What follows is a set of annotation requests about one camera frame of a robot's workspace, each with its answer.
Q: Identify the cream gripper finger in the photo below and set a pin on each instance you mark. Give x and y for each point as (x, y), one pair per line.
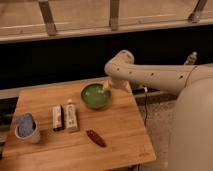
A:
(106, 85)

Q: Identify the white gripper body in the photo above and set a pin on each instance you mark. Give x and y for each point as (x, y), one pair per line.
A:
(120, 84)

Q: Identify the red chili pepper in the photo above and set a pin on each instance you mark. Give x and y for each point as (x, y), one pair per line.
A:
(96, 138)

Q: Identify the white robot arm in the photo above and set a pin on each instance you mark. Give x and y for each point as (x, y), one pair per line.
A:
(191, 138)

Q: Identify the green ceramic bowl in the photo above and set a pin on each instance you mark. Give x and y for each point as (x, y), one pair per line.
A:
(95, 97)

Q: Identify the white tube with cap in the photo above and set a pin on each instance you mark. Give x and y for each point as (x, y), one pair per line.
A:
(71, 117)

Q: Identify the wooden cutting board table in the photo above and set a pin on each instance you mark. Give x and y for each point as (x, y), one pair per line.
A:
(120, 125)

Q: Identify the small grey bottle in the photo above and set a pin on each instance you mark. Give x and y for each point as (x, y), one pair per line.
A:
(191, 59)

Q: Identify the white cup with blue cloth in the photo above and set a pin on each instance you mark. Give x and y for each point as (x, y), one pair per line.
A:
(26, 128)

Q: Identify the middle metal railing post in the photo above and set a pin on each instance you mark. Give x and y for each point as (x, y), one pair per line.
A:
(114, 14)

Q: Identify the metal railing post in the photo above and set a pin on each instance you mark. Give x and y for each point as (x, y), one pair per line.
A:
(114, 14)
(194, 17)
(47, 17)

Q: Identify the left metal railing post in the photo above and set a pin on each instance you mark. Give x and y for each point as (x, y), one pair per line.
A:
(47, 17)

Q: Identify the right metal railing post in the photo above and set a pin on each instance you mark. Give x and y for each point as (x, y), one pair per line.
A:
(194, 17)

